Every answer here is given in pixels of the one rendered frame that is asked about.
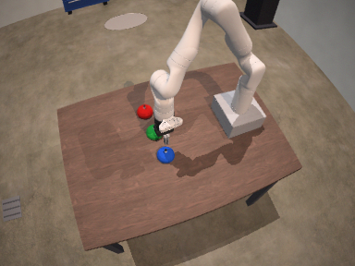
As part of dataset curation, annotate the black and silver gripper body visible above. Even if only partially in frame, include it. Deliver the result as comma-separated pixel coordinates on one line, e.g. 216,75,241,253
153,108,183,137

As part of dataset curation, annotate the blue dome bell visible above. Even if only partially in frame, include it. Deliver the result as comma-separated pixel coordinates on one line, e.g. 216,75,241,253
157,147,175,163

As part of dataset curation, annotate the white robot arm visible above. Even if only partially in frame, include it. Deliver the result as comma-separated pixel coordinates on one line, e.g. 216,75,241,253
150,0,265,115

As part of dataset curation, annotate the green dome bell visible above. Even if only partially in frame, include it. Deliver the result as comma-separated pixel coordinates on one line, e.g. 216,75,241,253
146,125,162,140

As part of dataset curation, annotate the red dome bell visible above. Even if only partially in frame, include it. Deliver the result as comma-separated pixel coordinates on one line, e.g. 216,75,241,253
137,104,153,119

